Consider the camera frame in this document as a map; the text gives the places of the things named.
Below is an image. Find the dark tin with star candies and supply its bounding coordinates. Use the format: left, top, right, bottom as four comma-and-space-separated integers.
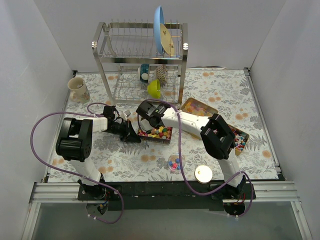
137, 126, 173, 144

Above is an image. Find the clear glass jar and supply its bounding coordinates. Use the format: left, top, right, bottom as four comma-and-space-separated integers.
167, 153, 186, 173

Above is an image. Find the gold tin with lollipops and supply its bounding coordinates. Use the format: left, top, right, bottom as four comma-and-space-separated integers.
229, 125, 250, 156

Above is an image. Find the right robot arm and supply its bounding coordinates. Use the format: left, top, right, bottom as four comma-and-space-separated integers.
136, 100, 246, 199

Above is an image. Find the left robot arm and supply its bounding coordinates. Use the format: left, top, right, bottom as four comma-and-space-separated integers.
55, 106, 141, 200

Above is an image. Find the floral table mat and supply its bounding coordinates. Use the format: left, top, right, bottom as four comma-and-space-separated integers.
47, 68, 278, 182

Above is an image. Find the lime green bowl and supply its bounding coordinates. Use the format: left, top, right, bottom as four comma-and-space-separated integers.
147, 79, 161, 99

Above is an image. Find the floral ceramic mug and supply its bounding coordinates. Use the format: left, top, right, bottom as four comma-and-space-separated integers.
67, 77, 91, 104

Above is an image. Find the teal and white bowl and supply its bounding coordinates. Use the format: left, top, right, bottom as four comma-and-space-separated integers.
137, 63, 150, 83

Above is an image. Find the steel two-tier dish rack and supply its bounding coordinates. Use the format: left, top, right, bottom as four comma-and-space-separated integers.
91, 21, 189, 104

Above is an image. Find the gold round lid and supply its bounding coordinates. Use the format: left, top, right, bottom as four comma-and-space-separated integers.
194, 165, 213, 184

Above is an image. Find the cream patterned plate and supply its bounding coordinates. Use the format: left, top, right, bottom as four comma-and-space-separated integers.
160, 23, 176, 57

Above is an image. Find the blue plate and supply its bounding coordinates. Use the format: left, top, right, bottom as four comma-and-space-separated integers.
153, 5, 165, 55

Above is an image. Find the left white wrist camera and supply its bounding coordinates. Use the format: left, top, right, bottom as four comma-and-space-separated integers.
118, 110, 131, 121

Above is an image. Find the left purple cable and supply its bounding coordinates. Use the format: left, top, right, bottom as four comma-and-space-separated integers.
30, 102, 125, 225

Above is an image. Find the purple cable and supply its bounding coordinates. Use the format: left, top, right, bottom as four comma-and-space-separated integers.
30, 102, 125, 225
136, 98, 255, 219

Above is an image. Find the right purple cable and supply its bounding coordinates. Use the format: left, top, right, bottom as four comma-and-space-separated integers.
136, 98, 255, 219

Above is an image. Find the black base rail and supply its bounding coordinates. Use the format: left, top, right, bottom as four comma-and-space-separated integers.
77, 181, 256, 211

